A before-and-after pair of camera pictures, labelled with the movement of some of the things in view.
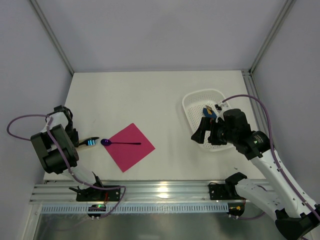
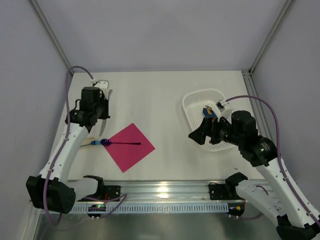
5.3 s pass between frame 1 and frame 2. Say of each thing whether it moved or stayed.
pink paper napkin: stayed
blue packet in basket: stayed
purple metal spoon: stayed
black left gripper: moved
